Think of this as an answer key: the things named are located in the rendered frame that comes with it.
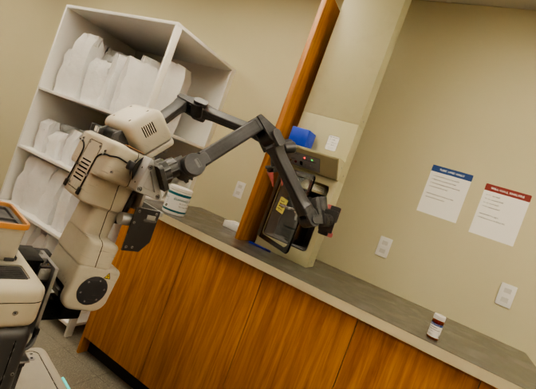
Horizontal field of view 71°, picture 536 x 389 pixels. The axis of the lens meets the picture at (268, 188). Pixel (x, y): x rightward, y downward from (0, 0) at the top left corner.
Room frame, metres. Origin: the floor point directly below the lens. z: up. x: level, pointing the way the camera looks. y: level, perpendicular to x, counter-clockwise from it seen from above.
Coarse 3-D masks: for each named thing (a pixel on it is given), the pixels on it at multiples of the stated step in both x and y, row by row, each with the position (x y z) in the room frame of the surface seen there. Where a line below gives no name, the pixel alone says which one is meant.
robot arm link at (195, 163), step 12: (252, 120) 1.46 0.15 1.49; (264, 120) 1.48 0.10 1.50; (240, 132) 1.41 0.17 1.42; (252, 132) 1.45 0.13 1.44; (264, 132) 1.52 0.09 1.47; (216, 144) 1.34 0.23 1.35; (228, 144) 1.37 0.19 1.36; (264, 144) 1.53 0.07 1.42; (192, 156) 1.25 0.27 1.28; (204, 156) 1.28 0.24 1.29; (216, 156) 1.33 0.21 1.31; (192, 168) 1.24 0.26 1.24; (204, 168) 1.27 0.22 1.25
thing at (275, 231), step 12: (300, 180) 1.84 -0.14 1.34; (312, 180) 1.76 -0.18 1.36; (276, 192) 2.00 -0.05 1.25; (276, 204) 1.96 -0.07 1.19; (288, 204) 1.87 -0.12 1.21; (276, 216) 1.92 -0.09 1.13; (288, 216) 1.84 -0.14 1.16; (264, 228) 1.98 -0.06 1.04; (276, 228) 1.89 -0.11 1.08; (288, 228) 1.80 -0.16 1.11; (276, 240) 1.86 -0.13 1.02; (288, 240) 1.77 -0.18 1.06
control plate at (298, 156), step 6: (288, 156) 1.96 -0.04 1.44; (294, 156) 1.94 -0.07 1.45; (300, 156) 1.92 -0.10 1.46; (306, 156) 1.89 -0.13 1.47; (294, 162) 1.96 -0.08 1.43; (306, 162) 1.91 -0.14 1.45; (312, 162) 1.89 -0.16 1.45; (318, 162) 1.87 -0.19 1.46; (306, 168) 1.94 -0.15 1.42; (312, 168) 1.92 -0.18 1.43; (318, 168) 1.89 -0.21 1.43
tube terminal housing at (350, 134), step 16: (304, 112) 2.03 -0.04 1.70; (320, 128) 1.98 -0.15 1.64; (336, 128) 1.94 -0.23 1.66; (352, 128) 1.91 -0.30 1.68; (320, 144) 1.96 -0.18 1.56; (352, 144) 1.90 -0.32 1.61; (352, 160) 1.99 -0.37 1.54; (320, 176) 1.94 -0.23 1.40; (336, 192) 1.93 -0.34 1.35; (256, 240) 2.03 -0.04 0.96; (320, 240) 1.95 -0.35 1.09; (288, 256) 1.94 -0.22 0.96; (304, 256) 1.91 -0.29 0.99
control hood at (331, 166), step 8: (296, 144) 1.90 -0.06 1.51; (304, 152) 1.89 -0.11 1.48; (312, 152) 1.86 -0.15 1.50; (320, 152) 1.84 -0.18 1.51; (320, 160) 1.86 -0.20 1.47; (328, 160) 1.83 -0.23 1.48; (336, 160) 1.80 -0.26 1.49; (304, 168) 1.95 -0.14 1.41; (320, 168) 1.89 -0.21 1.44; (328, 168) 1.86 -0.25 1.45; (336, 168) 1.83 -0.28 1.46; (328, 176) 1.89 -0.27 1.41; (336, 176) 1.86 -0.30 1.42
